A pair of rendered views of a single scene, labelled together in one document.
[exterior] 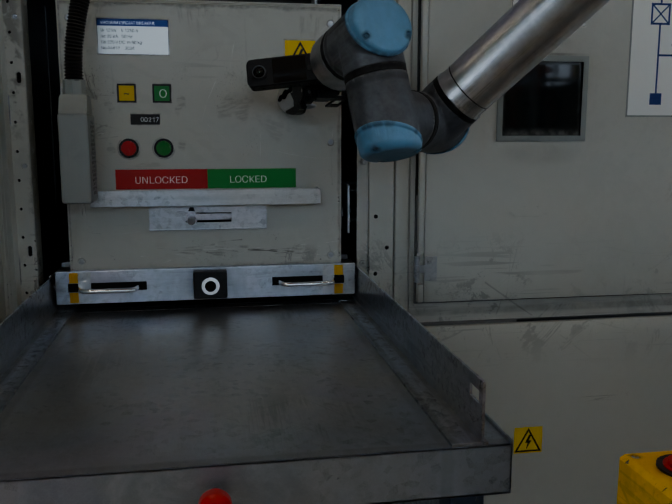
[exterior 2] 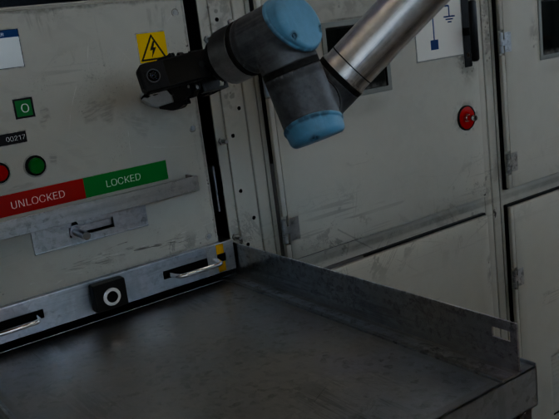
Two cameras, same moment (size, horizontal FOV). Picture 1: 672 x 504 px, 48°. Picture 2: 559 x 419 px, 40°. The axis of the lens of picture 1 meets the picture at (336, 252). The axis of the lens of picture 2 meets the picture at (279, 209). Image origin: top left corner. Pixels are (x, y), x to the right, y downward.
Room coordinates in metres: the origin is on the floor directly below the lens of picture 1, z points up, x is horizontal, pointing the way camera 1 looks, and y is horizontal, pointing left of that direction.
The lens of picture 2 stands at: (0.05, 0.46, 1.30)
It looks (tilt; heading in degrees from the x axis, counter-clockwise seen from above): 13 degrees down; 336
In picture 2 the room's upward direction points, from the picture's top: 7 degrees counter-clockwise
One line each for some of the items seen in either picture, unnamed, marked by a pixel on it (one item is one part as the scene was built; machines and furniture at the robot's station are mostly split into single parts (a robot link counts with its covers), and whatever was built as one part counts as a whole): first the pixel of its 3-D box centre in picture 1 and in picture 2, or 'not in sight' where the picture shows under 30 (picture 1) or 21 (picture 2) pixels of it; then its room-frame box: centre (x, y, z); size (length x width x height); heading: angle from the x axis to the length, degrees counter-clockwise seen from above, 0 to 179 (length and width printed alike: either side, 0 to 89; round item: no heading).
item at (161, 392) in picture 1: (212, 379); (202, 388); (1.03, 0.18, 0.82); 0.68 x 0.62 x 0.06; 10
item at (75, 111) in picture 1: (78, 149); not in sight; (1.26, 0.43, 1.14); 0.08 x 0.05 x 0.17; 10
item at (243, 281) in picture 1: (210, 280); (101, 290); (1.38, 0.23, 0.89); 0.54 x 0.05 x 0.06; 100
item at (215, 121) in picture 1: (206, 143); (78, 151); (1.36, 0.23, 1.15); 0.48 x 0.01 x 0.48; 100
